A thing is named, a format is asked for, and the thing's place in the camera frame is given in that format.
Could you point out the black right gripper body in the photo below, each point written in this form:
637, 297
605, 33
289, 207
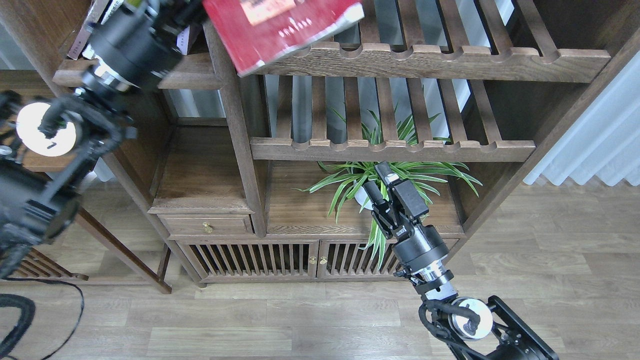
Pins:
419, 248

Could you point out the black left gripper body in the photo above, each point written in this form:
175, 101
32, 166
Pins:
136, 47

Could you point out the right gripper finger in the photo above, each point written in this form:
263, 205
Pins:
404, 200
379, 204

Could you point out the dark maroon book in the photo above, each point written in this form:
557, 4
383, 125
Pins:
96, 10

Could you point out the red book with photos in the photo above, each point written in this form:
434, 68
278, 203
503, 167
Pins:
257, 33

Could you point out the yellow green book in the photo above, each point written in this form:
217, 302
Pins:
114, 5

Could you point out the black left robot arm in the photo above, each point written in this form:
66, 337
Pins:
56, 142

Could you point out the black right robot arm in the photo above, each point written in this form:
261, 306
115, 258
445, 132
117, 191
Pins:
472, 329

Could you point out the white plant pot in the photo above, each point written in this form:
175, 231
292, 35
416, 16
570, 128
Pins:
361, 197

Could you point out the lavender upright book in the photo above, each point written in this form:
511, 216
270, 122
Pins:
187, 37

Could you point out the brass cabinet door knobs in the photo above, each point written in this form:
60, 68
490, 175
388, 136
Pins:
314, 260

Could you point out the brass drawer knob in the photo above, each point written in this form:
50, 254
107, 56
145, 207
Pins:
207, 228

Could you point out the white curtain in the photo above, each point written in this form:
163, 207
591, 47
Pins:
604, 142

